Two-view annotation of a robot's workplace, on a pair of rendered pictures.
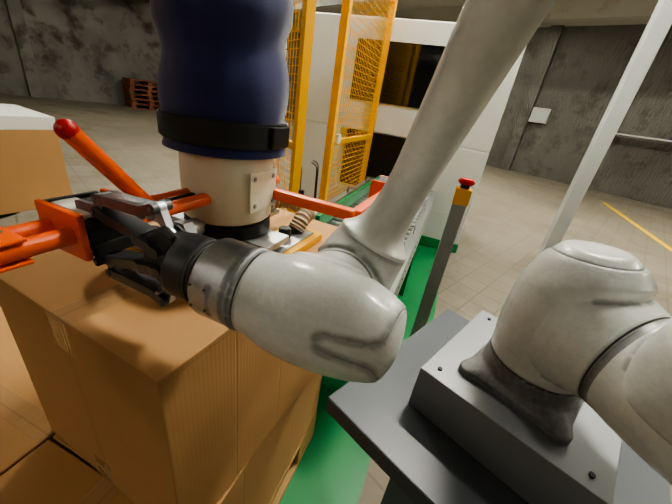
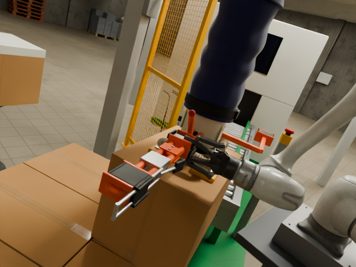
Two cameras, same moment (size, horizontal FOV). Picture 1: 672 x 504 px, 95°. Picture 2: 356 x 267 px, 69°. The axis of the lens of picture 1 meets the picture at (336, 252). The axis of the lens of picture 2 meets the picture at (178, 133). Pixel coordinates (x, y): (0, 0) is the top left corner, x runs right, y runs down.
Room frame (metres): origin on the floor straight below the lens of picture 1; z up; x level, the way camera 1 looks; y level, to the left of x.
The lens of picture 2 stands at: (-0.46, 0.41, 1.40)
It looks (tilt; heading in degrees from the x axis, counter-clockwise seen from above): 20 degrees down; 355
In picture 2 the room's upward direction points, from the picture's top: 19 degrees clockwise
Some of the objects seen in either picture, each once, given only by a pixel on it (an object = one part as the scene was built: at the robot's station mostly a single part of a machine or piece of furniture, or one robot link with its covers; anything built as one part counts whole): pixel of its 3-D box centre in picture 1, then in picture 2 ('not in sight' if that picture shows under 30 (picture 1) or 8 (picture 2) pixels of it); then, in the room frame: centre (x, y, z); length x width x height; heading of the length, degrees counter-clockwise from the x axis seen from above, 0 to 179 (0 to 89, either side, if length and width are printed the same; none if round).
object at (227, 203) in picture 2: not in sight; (186, 184); (0.97, 0.14, 0.58); 0.70 x 0.03 x 0.06; 72
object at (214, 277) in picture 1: (233, 282); (245, 174); (0.28, 0.10, 1.07); 0.09 x 0.06 x 0.09; 162
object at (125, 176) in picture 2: not in sight; (125, 181); (0.04, 0.45, 1.07); 0.08 x 0.07 x 0.05; 160
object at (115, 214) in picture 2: not in sight; (156, 183); (0.07, 0.38, 1.07); 0.31 x 0.03 x 0.05; 160
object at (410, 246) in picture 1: (415, 237); (245, 157); (1.98, -0.53, 0.50); 2.31 x 0.05 x 0.19; 162
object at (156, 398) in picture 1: (223, 318); (175, 190); (0.59, 0.25, 0.74); 0.60 x 0.40 x 0.40; 158
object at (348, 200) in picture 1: (353, 193); not in sight; (2.50, -0.07, 0.60); 1.60 x 0.11 x 0.09; 162
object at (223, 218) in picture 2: not in sight; (180, 197); (0.97, 0.14, 0.48); 0.70 x 0.03 x 0.15; 72
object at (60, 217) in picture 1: (96, 221); (181, 143); (0.36, 0.32, 1.07); 0.10 x 0.08 x 0.06; 70
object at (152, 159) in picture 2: not in sight; (153, 165); (0.16, 0.39, 1.07); 0.07 x 0.07 x 0.04; 70
